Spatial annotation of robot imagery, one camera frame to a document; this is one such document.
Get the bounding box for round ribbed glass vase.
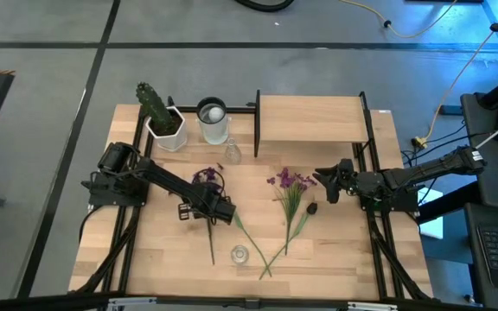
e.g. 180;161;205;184
230;244;250;265

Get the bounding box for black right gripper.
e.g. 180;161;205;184
312;158;365;205

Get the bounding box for white faceted plant pot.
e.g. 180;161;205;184
144;105;188;153

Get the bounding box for wooden shelf with black frame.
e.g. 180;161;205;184
246;89;382;159

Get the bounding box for green cactus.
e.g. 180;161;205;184
135;81;175;133

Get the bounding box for black aluminium rig frame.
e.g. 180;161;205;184
69;92;438;311

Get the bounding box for magenta artificial flower bunch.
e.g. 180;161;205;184
265;167;318;256

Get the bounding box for black desk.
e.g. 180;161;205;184
460;92;498;311

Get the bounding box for black hose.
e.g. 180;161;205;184
233;0;296;13

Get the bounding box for yellow extension cable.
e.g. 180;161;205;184
339;0;460;39
412;2;498;150

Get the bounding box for wooden shelf board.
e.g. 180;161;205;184
259;94;370;143

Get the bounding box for faceted clear glass vase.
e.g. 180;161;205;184
224;136;243;166

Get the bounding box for clear pitcher with white insert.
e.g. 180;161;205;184
195;96;233;146

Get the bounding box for dark artificial tulip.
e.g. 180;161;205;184
259;201;319;281

